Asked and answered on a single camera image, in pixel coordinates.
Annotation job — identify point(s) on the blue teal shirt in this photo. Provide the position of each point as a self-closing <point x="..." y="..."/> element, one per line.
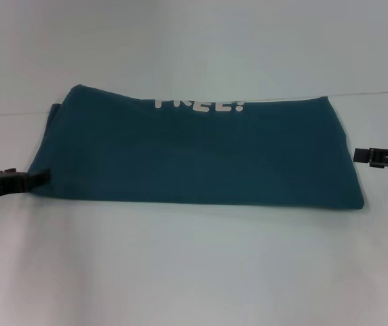
<point x="194" y="153"/>

